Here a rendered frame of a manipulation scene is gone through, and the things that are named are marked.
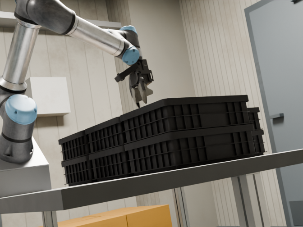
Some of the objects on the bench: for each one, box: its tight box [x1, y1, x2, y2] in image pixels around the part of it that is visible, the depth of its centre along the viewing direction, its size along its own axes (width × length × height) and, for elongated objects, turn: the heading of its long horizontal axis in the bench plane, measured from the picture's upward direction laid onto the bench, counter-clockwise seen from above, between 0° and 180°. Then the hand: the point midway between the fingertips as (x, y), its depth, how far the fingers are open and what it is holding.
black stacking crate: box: [88, 145, 135, 182], centre depth 184 cm, size 40×30×12 cm
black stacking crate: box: [61, 155, 97, 186], centre depth 208 cm, size 40×30×12 cm
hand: (140, 102), depth 186 cm, fingers open, 5 cm apart
